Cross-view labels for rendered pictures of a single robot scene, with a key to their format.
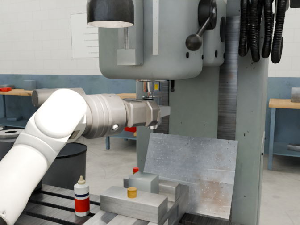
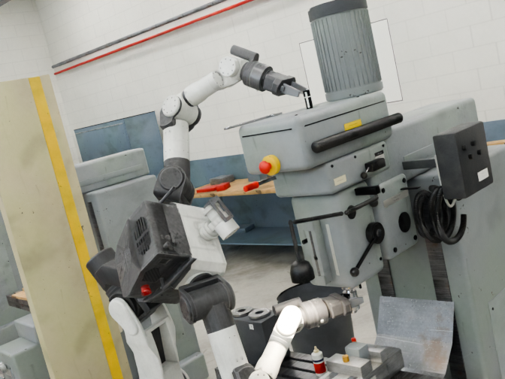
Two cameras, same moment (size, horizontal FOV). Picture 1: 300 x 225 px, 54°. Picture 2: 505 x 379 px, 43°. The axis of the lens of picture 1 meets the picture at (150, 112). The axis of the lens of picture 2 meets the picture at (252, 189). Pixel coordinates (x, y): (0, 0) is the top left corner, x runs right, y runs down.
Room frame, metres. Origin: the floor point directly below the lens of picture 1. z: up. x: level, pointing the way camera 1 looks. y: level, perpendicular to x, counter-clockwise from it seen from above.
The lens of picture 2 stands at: (-1.31, -0.61, 1.99)
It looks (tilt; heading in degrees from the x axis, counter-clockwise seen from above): 9 degrees down; 23
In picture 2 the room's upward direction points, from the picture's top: 13 degrees counter-clockwise
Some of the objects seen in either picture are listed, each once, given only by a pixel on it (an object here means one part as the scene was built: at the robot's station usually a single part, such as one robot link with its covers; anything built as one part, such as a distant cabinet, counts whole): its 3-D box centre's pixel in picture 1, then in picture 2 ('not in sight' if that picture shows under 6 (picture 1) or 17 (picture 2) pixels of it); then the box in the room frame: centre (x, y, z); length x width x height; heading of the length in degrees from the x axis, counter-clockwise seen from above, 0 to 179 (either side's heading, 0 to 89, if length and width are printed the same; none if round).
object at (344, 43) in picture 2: not in sight; (345, 49); (0.92, -0.10, 2.05); 0.20 x 0.20 x 0.32
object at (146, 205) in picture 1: (133, 202); (349, 365); (0.64, 0.04, 1.02); 0.15 x 0.06 x 0.04; 66
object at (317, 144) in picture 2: not in sight; (359, 131); (0.66, -0.15, 1.79); 0.45 x 0.04 x 0.04; 157
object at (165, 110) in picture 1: (160, 111); (355, 302); (0.66, -0.03, 1.24); 0.06 x 0.02 x 0.03; 132
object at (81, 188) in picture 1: (81, 194); (318, 360); (0.77, 0.19, 0.99); 0.04 x 0.04 x 0.11
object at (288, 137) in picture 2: not in sight; (318, 131); (0.70, -0.01, 1.81); 0.47 x 0.26 x 0.16; 157
